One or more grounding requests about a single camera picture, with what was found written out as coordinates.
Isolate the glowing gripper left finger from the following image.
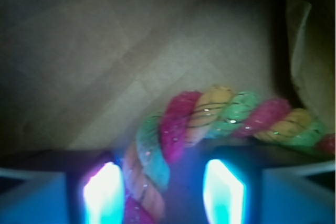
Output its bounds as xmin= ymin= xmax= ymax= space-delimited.
xmin=67 ymin=153 xmax=124 ymax=223

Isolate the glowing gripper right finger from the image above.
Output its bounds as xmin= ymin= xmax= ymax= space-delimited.
xmin=203 ymin=147 xmax=252 ymax=223

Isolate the multicolored twisted rope toy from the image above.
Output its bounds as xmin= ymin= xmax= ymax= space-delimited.
xmin=122 ymin=86 xmax=335 ymax=223

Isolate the brown paper bag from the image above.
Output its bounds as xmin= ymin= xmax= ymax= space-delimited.
xmin=1 ymin=0 xmax=335 ymax=156

